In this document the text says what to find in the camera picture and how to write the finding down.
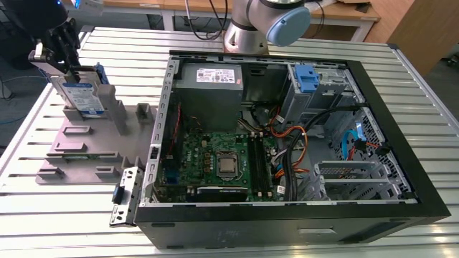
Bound wooden cabinet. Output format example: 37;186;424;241
365;0;459;77

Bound green motherboard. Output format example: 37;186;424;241
162;131;288;203

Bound black hanging cable loop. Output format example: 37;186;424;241
184;0;230;41

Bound metal disk bay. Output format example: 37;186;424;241
313;160;404;201

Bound silver CPU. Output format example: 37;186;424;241
217;157;237;173

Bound black cable bundle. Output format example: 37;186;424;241
285;104;366;202

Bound black graphics card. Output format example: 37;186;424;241
185;185;249;203

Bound grey power supply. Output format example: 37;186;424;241
173;63;244;134

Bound blue network cable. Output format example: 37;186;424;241
0;114;27;126

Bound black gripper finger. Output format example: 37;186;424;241
27;37;71;75
50;17;83;83

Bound blue data wire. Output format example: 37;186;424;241
341;120;368;161

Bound grey parts rack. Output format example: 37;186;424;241
33;84;160;186

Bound black PC case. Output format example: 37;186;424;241
131;49;452;249

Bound CPU socket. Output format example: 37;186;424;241
213;150;241;181

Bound hard disk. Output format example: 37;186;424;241
37;62;109;119

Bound metal drive cage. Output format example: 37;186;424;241
281;63;358;127

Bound metal bracket with blue tab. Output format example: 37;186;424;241
109;166;139;228

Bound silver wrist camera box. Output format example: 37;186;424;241
69;0;103;17

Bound blue drive latch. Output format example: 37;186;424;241
294;64;320;94

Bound orange power wire black connector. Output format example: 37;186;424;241
349;139;390;160

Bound wooden desk white frame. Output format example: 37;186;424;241
101;0;174;30
173;0;380;41

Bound black RAM slot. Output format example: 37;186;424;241
256;131;272;196
249;131;262;197

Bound orange wire bundle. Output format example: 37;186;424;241
270;125;310;175

